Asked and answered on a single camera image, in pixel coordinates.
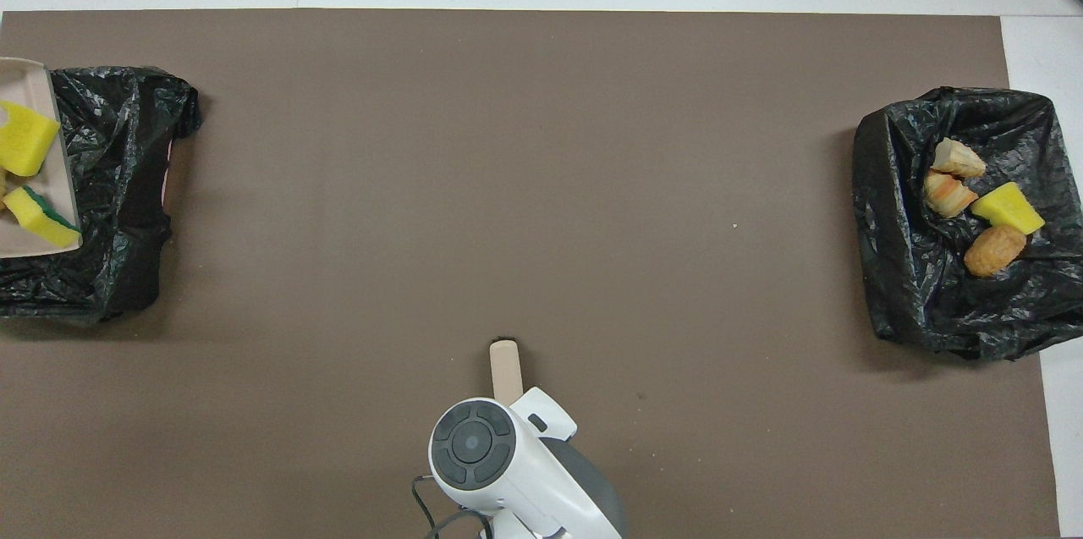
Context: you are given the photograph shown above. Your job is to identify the yellow sponge with green pad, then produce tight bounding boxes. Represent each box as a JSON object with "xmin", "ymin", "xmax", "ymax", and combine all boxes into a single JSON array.
[{"xmin": 2, "ymin": 184, "xmax": 82, "ymax": 250}]

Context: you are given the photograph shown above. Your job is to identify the pale bread chunk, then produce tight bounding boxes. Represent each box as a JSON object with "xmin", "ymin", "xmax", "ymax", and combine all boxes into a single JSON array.
[{"xmin": 932, "ymin": 137, "xmax": 988, "ymax": 179}]

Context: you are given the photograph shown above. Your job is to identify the bin lined with black bag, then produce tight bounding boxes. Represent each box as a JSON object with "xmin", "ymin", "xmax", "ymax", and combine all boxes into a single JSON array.
[
  {"xmin": 0, "ymin": 65, "xmax": 204, "ymax": 324},
  {"xmin": 850, "ymin": 85, "xmax": 1083, "ymax": 362}
]

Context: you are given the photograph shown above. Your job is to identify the crusty bread chunk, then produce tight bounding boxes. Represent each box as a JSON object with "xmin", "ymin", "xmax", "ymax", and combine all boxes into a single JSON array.
[{"xmin": 923, "ymin": 170, "xmax": 980, "ymax": 220}]

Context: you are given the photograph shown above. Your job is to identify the brown bread-like lump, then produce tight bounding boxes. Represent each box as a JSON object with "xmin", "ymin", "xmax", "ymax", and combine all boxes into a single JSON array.
[{"xmin": 963, "ymin": 223, "xmax": 1029, "ymax": 279}]

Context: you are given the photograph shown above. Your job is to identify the notched yellow sponge piece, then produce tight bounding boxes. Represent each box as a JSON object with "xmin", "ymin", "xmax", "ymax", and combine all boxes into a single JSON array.
[{"xmin": 0, "ymin": 100, "xmax": 63, "ymax": 178}]

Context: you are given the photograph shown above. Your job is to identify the brown table mat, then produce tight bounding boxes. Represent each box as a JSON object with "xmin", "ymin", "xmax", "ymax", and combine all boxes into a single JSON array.
[{"xmin": 0, "ymin": 8, "xmax": 1061, "ymax": 539}]

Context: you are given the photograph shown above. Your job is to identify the beige hand brush black bristles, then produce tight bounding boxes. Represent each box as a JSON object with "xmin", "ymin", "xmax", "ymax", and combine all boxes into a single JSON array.
[{"xmin": 488, "ymin": 338, "xmax": 526, "ymax": 406}]

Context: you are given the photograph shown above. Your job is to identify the beige plastic dustpan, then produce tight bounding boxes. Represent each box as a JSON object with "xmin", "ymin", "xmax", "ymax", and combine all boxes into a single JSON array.
[{"xmin": 0, "ymin": 57, "xmax": 84, "ymax": 260}]

